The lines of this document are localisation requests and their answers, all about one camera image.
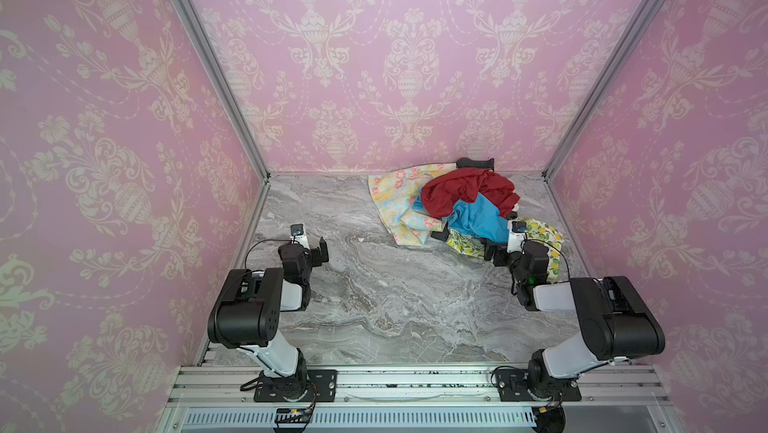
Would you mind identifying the turquoise blue cloth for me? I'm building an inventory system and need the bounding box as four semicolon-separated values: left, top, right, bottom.
411;193;511;245

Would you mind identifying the black cloth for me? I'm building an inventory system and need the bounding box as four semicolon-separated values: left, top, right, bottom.
456;157;495;171

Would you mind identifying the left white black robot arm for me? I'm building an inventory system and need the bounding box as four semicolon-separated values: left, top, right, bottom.
207;238;337;403

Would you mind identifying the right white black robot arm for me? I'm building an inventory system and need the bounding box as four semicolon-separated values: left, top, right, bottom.
484;240;666;405

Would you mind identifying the lemon print cloth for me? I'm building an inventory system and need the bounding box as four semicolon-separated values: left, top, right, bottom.
446;218;570;283

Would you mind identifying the dark red cloth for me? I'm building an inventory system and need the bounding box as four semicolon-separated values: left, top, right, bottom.
420;168;520;218

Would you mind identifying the pastel floral yellow cloth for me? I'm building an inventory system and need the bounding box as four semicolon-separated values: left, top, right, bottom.
368;163;456;247

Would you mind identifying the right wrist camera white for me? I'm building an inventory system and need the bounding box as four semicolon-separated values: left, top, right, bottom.
506;220;528;253

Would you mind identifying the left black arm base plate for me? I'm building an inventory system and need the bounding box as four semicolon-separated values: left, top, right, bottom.
252;369;338;403

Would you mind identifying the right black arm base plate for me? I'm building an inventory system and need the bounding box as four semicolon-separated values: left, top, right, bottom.
490;366;582;403

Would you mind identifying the aluminium front rail frame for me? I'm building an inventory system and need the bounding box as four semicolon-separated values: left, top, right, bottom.
156;363;685;432

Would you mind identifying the left aluminium corner post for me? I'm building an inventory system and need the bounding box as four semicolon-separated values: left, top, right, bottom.
171;0;270;184

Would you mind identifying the aluminium corner post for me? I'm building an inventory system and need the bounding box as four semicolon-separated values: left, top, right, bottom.
171;0;270;184
542;0;666;185

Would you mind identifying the right aluminium corner post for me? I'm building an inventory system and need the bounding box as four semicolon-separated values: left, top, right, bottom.
542;0;666;185

